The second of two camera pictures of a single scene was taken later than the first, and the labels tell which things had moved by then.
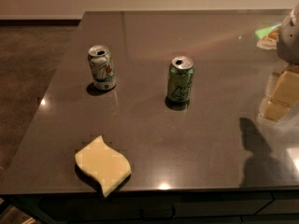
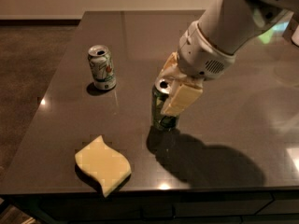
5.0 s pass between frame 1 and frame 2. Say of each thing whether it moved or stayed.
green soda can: moved
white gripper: moved
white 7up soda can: stayed
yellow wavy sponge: stayed
